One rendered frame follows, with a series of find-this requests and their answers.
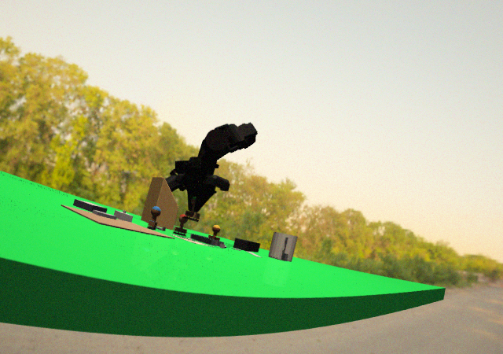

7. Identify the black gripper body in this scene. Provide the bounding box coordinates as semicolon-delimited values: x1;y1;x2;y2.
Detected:
175;154;229;191

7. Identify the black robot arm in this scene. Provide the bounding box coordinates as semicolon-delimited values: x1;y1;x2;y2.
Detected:
165;123;258;192

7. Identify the beige mug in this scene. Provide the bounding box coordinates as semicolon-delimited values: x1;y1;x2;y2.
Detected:
268;232;298;261

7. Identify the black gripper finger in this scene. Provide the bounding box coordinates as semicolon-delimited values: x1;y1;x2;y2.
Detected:
194;185;216;212
182;183;196;211

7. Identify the wooden stamp with green ball handle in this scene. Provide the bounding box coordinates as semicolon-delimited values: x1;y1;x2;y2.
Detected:
184;197;200;222

